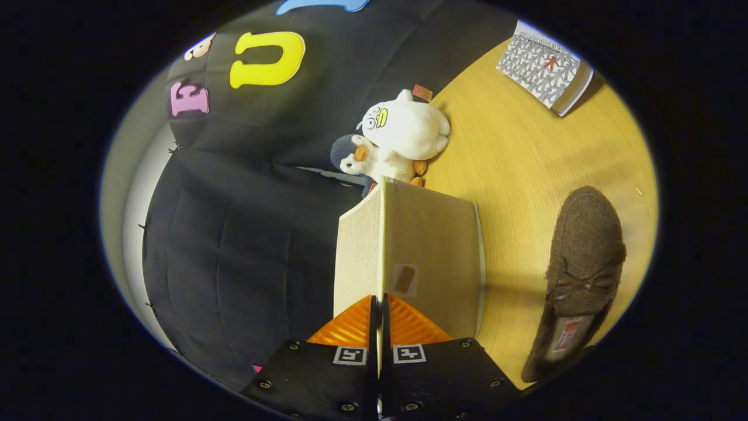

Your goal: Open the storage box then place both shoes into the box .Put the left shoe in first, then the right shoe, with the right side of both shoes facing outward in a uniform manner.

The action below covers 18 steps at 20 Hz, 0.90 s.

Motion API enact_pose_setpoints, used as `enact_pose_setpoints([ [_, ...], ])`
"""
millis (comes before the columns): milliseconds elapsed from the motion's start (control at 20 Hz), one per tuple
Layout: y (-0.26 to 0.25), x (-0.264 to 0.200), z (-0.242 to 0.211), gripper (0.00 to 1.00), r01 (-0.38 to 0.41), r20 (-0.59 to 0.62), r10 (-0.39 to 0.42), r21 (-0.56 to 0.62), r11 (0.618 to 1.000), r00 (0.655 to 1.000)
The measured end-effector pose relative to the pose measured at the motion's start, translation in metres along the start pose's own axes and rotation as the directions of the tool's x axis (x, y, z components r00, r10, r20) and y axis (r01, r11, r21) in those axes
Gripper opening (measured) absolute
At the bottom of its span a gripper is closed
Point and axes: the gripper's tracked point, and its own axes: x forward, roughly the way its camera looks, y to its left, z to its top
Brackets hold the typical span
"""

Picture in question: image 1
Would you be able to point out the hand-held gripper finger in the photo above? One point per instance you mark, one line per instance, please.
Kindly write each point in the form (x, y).
(373, 374)
(385, 374)

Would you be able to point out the brown fuzzy loafer shoe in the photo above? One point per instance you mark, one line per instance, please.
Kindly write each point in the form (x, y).
(584, 245)

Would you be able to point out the beige fabric storage box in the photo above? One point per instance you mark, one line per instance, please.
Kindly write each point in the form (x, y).
(432, 245)

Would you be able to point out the black backdrop cloth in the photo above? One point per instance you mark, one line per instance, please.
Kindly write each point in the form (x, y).
(245, 222)

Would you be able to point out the grey patterned book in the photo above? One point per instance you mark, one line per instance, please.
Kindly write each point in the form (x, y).
(540, 67)

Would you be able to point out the white duck plush toy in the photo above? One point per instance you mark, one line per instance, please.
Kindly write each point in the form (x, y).
(409, 128)

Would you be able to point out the grey white penguin plush toy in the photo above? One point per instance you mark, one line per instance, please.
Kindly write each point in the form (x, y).
(374, 166)

